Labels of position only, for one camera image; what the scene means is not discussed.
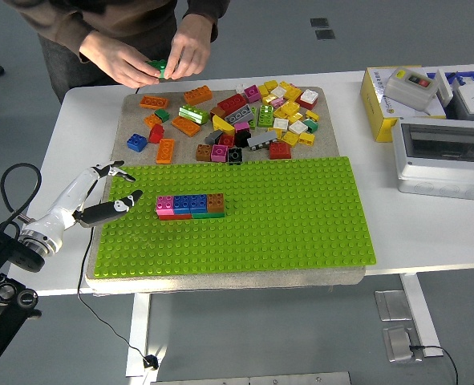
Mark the person's left hand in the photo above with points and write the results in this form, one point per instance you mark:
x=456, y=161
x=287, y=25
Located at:
x=190, y=48

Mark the person's right hand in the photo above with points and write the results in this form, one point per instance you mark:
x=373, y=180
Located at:
x=116, y=60

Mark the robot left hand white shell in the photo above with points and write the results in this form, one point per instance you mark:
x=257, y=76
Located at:
x=66, y=200

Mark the dark green long brick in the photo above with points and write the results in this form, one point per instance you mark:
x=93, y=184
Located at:
x=158, y=66

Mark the orange long brick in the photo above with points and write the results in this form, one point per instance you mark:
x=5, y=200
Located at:
x=165, y=151
x=185, y=126
x=197, y=95
x=153, y=102

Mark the red sloped brick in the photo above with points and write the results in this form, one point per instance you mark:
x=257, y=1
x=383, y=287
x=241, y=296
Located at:
x=156, y=134

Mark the blue square brick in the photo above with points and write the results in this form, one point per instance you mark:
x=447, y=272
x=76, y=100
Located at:
x=136, y=142

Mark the pink square brick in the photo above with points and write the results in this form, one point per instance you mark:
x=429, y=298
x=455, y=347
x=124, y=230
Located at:
x=165, y=203
x=219, y=153
x=241, y=126

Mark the person's left forearm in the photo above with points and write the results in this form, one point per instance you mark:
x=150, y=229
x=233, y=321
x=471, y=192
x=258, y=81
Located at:
x=206, y=8

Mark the person's right forearm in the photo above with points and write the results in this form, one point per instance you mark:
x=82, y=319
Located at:
x=56, y=24

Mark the small white brick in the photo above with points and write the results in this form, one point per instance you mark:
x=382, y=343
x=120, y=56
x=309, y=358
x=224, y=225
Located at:
x=240, y=86

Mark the lime green long brick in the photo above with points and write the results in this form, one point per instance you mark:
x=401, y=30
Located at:
x=193, y=114

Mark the red long brick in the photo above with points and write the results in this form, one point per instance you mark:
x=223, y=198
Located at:
x=232, y=103

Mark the small brown brick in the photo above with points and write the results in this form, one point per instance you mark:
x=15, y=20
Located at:
x=216, y=112

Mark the small orange brick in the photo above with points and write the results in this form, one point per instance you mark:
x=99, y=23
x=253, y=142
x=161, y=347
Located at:
x=152, y=120

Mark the small green brick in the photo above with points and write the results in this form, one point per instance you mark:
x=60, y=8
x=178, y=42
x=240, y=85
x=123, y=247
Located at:
x=163, y=116
x=311, y=125

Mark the magenta square brick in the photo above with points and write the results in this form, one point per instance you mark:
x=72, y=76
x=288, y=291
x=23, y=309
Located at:
x=252, y=93

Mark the yellow curved brick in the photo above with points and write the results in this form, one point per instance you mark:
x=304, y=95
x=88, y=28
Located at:
x=222, y=124

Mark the grey sloped brick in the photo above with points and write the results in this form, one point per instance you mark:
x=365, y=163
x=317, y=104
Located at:
x=213, y=138

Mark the lime green narrow brick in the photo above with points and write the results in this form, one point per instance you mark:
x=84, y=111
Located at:
x=254, y=122

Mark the small red brick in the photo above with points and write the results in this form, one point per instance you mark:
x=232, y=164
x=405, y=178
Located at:
x=226, y=141

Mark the small pink brick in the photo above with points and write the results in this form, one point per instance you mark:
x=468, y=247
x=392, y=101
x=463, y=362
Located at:
x=277, y=102

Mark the brown square brick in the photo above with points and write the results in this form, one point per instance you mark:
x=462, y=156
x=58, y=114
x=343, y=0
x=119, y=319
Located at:
x=203, y=153
x=215, y=202

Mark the red base brick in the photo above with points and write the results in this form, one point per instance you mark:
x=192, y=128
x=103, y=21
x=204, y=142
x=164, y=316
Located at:
x=176, y=217

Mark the black square brick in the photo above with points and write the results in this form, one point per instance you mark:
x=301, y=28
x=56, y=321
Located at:
x=235, y=155

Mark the grey narrow long brick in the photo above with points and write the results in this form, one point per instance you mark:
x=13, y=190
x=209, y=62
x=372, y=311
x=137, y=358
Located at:
x=262, y=140

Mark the blue long brick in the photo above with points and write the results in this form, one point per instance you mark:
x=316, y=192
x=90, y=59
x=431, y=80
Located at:
x=190, y=203

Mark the red brick with white top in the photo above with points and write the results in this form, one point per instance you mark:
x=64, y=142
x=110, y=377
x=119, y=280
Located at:
x=308, y=96

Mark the red square brick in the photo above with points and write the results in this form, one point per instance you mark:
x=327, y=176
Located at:
x=280, y=151

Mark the green flat brick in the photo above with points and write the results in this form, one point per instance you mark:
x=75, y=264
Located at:
x=209, y=215

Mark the green studded baseplate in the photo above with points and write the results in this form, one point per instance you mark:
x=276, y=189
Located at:
x=280, y=220

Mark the person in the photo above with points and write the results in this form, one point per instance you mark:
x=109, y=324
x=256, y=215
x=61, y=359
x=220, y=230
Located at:
x=112, y=16

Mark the grey-brown mat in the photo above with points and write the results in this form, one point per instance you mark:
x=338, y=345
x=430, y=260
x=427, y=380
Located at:
x=140, y=160

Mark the dark floor socket cover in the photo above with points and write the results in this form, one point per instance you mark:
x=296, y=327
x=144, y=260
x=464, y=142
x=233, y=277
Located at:
x=318, y=22
x=325, y=34

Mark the white table leg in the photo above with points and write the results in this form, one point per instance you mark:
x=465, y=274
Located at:
x=138, y=333
x=417, y=305

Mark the yellow cardboard box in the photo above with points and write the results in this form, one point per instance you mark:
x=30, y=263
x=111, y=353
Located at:
x=375, y=104

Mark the long metal floor plate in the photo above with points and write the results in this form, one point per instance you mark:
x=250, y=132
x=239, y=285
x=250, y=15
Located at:
x=252, y=379

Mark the white plastic part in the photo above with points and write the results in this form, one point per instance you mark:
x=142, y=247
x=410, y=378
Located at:
x=445, y=92

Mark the grey push-button switch box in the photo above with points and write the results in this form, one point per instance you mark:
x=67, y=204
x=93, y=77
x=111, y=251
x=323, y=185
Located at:
x=405, y=94

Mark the white enclosure with clear lid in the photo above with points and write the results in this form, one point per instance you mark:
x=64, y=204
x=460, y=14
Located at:
x=433, y=176

